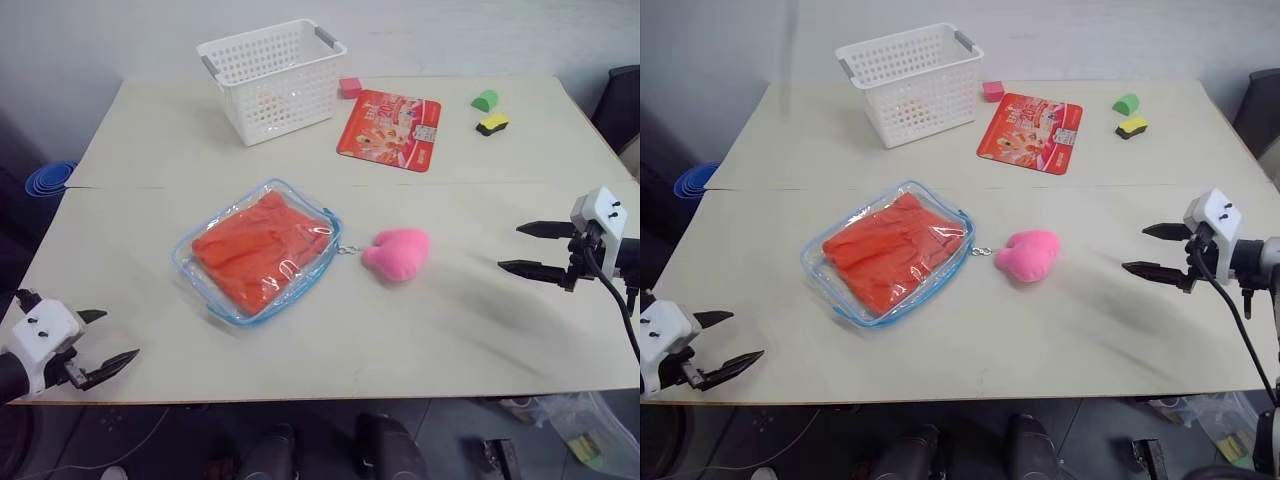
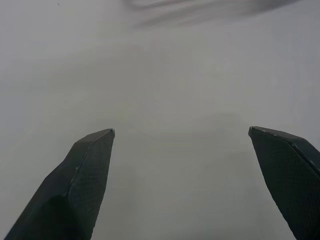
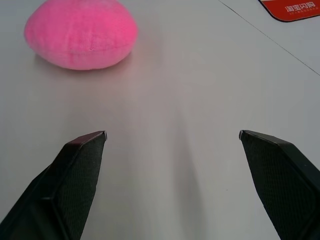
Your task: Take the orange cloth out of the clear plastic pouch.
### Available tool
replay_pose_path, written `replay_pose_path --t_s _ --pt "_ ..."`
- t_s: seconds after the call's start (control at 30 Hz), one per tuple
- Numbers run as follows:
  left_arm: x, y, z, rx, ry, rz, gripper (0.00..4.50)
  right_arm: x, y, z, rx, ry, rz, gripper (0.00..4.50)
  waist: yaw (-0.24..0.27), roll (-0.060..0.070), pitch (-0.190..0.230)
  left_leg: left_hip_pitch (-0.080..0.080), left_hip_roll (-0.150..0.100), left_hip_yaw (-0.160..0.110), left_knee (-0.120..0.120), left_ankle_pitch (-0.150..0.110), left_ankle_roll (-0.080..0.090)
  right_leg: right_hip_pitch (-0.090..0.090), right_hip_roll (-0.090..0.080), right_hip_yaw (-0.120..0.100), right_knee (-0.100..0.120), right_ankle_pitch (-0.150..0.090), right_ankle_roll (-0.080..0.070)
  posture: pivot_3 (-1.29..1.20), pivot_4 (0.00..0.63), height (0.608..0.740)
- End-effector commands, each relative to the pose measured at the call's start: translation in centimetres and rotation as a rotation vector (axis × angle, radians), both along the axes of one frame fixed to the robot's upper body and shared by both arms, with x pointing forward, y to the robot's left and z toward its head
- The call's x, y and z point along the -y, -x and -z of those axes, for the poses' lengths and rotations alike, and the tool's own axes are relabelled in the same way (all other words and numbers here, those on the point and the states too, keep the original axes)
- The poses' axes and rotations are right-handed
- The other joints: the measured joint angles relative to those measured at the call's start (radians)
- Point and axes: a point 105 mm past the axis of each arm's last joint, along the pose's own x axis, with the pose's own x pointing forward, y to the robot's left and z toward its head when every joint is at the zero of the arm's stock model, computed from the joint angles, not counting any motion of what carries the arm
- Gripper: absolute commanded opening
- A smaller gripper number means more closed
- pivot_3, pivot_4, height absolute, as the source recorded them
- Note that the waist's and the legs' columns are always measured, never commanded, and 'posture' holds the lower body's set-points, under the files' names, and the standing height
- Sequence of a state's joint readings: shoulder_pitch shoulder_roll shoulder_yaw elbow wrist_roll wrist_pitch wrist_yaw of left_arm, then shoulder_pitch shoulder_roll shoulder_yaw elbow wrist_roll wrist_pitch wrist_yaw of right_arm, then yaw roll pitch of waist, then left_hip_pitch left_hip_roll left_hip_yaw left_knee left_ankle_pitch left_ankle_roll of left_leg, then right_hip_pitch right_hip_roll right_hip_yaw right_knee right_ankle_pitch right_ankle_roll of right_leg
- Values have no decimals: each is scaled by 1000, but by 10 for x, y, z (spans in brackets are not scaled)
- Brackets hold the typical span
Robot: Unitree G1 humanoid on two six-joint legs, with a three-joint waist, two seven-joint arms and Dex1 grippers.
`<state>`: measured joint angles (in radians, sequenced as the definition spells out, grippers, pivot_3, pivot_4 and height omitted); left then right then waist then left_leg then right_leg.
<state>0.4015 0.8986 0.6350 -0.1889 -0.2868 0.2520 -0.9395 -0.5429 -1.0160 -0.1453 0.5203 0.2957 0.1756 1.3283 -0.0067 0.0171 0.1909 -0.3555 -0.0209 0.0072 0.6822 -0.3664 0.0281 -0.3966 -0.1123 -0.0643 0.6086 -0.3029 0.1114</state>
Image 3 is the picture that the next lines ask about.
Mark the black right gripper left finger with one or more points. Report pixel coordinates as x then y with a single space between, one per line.
72 185

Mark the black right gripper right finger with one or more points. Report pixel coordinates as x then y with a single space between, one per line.
280 180

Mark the pink plush cushion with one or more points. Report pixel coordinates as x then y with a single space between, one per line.
80 32

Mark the red mat with white print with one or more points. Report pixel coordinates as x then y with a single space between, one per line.
292 8

